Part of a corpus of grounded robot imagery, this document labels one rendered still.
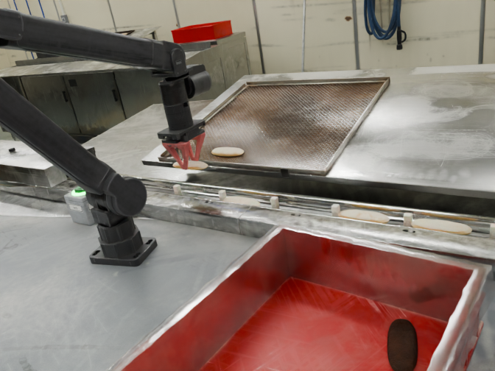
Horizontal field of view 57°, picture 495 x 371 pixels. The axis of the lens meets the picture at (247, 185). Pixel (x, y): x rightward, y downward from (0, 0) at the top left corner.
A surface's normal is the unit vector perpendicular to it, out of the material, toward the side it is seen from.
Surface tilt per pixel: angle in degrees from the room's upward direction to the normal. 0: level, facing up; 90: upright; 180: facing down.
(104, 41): 87
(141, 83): 90
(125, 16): 90
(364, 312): 0
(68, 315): 0
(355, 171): 10
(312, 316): 0
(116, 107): 90
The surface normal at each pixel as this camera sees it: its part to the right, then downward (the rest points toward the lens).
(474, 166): -0.25, -0.82
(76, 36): 0.79, 0.07
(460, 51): -0.53, 0.42
